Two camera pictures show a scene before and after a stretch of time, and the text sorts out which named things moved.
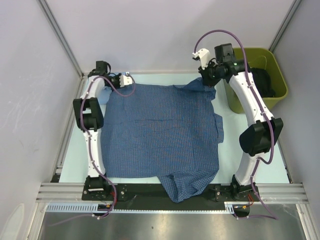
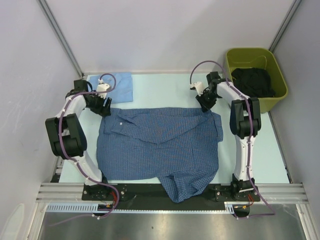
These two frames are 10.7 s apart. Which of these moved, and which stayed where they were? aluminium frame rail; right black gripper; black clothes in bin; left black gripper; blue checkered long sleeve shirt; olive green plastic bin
Moved: left black gripper; blue checkered long sleeve shirt; right black gripper
Stayed: aluminium frame rail; olive green plastic bin; black clothes in bin
